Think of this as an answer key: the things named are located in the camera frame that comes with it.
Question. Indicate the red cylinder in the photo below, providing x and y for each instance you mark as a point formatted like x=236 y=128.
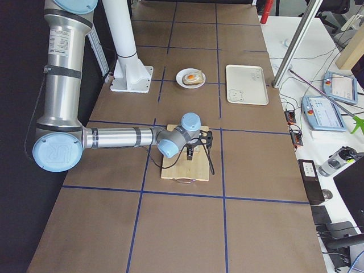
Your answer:
x=266 y=11

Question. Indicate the orange black connector block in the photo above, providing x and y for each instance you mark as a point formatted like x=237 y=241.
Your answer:
x=290 y=117

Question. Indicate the green tipped grabber stick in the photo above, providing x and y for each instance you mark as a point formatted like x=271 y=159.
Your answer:
x=358 y=120

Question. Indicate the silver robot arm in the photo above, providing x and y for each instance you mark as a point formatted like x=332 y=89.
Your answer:
x=61 y=136

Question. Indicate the aluminium rail behind pedestal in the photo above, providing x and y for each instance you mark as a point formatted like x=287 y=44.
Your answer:
x=98 y=51

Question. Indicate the clear water bottle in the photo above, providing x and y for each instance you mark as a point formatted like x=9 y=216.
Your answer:
x=340 y=158

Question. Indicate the teach pendant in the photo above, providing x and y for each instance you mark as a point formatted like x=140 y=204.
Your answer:
x=322 y=115
x=340 y=87

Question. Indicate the wooden plank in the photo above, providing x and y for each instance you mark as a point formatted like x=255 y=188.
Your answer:
x=352 y=52

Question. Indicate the cream bear tray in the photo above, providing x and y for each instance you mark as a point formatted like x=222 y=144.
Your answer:
x=245 y=84

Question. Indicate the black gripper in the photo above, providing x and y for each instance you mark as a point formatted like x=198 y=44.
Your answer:
x=190 y=148

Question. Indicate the black power box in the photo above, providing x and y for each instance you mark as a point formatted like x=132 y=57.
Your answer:
x=311 y=181

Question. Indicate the wooden cutting board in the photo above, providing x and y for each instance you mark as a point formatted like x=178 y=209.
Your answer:
x=175 y=165

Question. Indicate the near teach pendant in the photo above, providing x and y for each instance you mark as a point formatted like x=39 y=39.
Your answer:
x=322 y=115

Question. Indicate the black monitor corner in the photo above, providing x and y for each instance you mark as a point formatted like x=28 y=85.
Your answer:
x=349 y=183

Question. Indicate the fried egg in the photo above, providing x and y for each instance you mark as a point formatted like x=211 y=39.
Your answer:
x=191 y=77

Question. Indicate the far teach pendant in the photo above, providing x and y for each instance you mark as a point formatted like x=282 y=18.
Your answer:
x=340 y=87

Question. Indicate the white round plate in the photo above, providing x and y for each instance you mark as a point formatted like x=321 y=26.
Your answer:
x=180 y=75

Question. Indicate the aluminium frame post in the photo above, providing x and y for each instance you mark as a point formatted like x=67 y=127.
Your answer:
x=298 y=37

